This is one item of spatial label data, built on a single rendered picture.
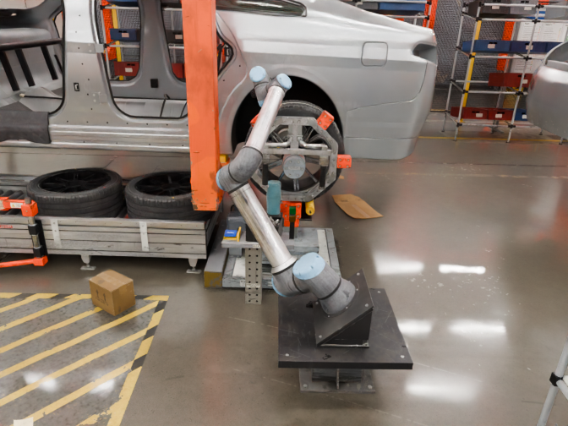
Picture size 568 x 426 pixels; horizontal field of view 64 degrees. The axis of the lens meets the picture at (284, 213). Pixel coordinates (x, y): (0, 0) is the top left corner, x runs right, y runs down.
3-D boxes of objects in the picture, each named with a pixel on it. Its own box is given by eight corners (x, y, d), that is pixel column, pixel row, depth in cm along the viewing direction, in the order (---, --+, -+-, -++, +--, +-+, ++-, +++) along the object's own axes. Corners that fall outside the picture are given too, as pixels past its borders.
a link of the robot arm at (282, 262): (302, 299, 221) (222, 165, 213) (280, 303, 234) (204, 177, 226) (319, 282, 231) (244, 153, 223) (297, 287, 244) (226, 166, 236)
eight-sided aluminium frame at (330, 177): (333, 199, 303) (339, 117, 282) (334, 203, 297) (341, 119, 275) (251, 196, 303) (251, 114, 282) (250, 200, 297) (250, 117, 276)
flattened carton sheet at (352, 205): (357, 196, 469) (357, 192, 467) (383, 217, 422) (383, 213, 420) (329, 198, 461) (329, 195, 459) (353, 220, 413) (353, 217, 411)
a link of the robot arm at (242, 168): (239, 164, 205) (281, 66, 239) (225, 173, 214) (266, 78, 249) (259, 178, 210) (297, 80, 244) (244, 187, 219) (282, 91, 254)
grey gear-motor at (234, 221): (256, 234, 364) (256, 193, 350) (252, 260, 325) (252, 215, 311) (233, 233, 364) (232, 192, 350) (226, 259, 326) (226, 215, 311)
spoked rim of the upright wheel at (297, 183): (338, 120, 308) (265, 103, 304) (341, 128, 286) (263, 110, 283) (319, 188, 327) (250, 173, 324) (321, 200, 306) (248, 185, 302)
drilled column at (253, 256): (261, 295, 299) (262, 238, 283) (260, 304, 290) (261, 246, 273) (246, 295, 299) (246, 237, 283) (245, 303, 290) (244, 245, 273)
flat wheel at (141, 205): (210, 193, 390) (209, 167, 380) (222, 226, 332) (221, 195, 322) (128, 199, 372) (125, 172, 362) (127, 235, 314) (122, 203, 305)
